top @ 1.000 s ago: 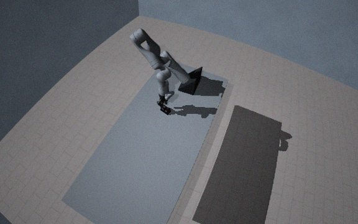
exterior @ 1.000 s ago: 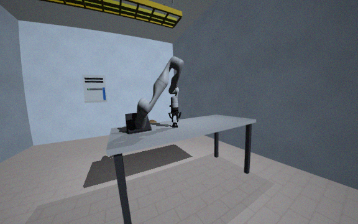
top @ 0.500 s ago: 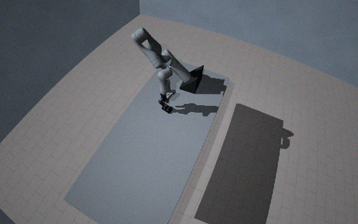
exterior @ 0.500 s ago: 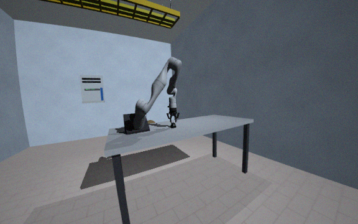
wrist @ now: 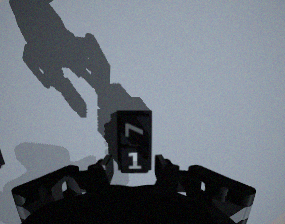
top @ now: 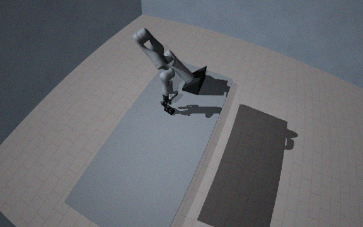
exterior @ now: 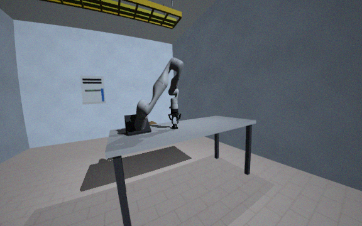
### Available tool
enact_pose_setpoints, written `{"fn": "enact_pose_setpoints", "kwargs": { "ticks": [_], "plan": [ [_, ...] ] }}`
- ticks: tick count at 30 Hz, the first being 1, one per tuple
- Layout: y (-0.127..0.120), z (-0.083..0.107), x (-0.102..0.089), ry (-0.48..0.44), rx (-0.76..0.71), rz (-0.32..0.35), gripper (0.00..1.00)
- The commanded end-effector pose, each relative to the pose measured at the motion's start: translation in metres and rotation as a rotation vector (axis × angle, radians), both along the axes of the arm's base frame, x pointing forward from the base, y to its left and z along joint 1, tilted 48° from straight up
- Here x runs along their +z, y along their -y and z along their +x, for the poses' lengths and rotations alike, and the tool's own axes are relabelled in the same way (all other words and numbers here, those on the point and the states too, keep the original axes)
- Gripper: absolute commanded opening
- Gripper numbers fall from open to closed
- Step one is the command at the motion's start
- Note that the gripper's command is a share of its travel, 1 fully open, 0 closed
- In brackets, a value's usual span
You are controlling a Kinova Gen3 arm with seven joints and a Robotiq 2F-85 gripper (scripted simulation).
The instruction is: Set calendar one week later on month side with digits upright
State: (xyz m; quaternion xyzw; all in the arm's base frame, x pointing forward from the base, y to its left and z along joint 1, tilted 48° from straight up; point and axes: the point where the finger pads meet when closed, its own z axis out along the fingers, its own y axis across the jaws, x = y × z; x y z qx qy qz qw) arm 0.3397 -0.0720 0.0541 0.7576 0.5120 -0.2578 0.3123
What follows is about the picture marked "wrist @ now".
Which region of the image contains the black cube with white digit 1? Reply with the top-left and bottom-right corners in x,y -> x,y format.
120,144 -> 149,173

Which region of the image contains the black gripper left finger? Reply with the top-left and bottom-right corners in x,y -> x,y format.
11,155 -> 114,222

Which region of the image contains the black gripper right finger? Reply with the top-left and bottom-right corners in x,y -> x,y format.
149,155 -> 256,224

